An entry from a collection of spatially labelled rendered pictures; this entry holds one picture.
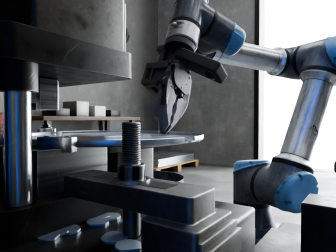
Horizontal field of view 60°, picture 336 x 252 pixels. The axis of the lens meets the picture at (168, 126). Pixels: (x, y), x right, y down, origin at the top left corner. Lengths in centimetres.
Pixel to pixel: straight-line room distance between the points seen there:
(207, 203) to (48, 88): 23
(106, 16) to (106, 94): 461
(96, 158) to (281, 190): 59
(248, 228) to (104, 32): 28
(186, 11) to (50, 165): 48
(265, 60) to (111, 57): 71
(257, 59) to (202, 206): 78
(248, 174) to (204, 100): 455
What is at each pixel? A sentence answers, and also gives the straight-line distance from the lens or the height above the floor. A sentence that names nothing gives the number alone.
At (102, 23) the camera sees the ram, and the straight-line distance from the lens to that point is 37.
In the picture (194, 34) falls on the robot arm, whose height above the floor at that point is 100.
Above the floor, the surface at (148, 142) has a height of 78.
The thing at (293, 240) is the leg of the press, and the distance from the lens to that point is 47.
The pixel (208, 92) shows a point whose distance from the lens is 542.
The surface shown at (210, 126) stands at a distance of 538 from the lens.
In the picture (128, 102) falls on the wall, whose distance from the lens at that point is 534.
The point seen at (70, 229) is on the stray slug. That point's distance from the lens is 30.
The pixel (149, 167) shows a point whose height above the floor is 73.
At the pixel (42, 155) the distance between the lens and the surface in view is 31.
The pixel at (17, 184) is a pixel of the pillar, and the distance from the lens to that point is 28.
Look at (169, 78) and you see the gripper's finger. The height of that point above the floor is 89.
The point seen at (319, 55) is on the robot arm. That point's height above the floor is 100.
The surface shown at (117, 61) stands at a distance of 34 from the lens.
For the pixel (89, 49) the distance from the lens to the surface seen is 32.
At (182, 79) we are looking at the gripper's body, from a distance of 61.
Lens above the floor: 81
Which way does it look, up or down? 1 degrees down
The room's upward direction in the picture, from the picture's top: straight up
